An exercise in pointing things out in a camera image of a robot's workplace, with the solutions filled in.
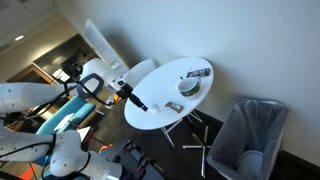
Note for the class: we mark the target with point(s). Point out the grey trash bin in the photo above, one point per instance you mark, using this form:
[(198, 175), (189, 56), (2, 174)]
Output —
[(216, 156)]

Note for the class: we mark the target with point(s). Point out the ceiling light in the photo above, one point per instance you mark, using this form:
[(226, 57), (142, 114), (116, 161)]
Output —
[(19, 37)]

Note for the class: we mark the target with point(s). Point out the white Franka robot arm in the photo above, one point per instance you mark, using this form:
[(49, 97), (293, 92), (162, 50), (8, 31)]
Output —
[(20, 95)]

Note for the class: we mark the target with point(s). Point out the black tool mat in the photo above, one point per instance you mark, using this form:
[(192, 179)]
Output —
[(133, 161)]

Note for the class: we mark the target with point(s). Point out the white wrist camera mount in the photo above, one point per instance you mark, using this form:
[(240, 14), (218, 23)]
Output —
[(115, 85)]

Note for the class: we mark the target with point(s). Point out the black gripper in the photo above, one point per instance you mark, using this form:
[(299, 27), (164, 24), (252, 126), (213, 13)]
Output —
[(125, 90)]

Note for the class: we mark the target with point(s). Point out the white cup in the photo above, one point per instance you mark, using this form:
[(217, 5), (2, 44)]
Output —
[(250, 162)]

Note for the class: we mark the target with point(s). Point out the round white table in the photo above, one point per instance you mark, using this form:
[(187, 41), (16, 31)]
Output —
[(160, 86)]

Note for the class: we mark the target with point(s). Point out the brown snack packet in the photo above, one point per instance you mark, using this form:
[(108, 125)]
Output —
[(174, 106)]

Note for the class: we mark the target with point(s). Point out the white paper sheet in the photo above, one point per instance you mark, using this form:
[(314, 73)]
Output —
[(63, 121)]

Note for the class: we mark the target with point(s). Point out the metal table legs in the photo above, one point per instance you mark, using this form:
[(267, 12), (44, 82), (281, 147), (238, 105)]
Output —
[(200, 140)]

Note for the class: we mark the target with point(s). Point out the teal chair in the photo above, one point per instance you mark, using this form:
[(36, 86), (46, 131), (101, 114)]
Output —
[(75, 111)]

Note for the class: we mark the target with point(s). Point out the clear plastic bin liner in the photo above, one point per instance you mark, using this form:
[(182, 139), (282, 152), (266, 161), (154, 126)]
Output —
[(260, 126)]

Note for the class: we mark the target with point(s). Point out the orange yellow block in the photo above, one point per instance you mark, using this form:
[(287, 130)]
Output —
[(117, 98)]

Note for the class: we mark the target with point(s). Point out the white chair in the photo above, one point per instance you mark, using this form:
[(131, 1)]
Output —
[(141, 71)]

